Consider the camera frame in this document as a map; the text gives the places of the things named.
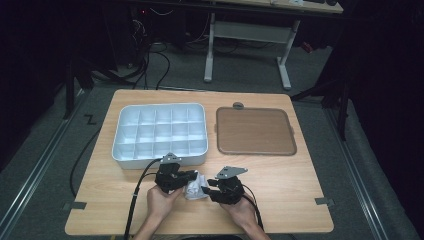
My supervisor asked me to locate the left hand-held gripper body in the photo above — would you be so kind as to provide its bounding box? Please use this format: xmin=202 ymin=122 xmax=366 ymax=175
xmin=154 ymin=152 xmax=188 ymax=195

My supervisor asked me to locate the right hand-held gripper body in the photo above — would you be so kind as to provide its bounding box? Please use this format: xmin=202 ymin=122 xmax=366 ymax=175
xmin=209 ymin=165 xmax=249 ymax=205

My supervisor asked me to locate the white sock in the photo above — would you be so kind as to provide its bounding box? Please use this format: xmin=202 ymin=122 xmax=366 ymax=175
xmin=184 ymin=170 xmax=211 ymax=201

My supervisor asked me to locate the white compartment organizer box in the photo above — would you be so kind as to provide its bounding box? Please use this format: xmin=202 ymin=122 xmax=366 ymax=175
xmin=111 ymin=102 xmax=209 ymax=170

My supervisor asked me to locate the person's right hand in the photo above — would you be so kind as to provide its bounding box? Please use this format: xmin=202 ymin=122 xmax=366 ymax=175
xmin=219 ymin=196 xmax=260 ymax=232

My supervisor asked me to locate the person's left hand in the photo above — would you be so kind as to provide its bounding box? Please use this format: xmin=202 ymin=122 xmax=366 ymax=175
xmin=146 ymin=184 xmax=184 ymax=222

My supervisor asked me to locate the person's dark clothing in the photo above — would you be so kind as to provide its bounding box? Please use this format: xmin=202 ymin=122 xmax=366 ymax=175
xmin=178 ymin=234 xmax=244 ymax=240

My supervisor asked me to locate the brown tray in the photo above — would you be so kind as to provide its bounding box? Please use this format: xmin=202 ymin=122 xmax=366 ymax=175
xmin=215 ymin=106 xmax=298 ymax=157

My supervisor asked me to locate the black metal stand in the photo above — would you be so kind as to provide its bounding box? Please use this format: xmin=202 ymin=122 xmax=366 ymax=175
xmin=62 ymin=56 xmax=95 ymax=120
xmin=290 ymin=66 xmax=352 ymax=142

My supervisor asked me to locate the desk with white legs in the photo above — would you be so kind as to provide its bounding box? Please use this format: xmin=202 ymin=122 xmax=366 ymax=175
xmin=202 ymin=0 xmax=344 ymax=91

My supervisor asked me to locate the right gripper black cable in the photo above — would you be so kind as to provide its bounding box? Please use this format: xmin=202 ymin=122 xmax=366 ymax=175
xmin=241 ymin=193 xmax=265 ymax=232

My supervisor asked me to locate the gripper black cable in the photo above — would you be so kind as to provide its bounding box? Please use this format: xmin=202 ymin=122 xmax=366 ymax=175
xmin=241 ymin=193 xmax=265 ymax=232
xmin=123 ymin=157 xmax=164 ymax=240

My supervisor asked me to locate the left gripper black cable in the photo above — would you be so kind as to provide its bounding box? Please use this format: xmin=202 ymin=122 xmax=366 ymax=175
xmin=123 ymin=157 xmax=164 ymax=240

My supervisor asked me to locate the black floor cable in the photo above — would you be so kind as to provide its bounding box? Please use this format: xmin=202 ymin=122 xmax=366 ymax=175
xmin=69 ymin=128 xmax=102 ymax=198

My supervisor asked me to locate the metal floor rail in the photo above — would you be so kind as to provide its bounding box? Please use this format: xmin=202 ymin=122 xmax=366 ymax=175
xmin=0 ymin=89 xmax=88 ymax=234
xmin=324 ymin=108 xmax=390 ymax=240

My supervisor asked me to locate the tangle of black cables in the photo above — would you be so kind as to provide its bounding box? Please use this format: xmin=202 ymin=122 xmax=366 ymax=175
xmin=128 ymin=14 xmax=172 ymax=91

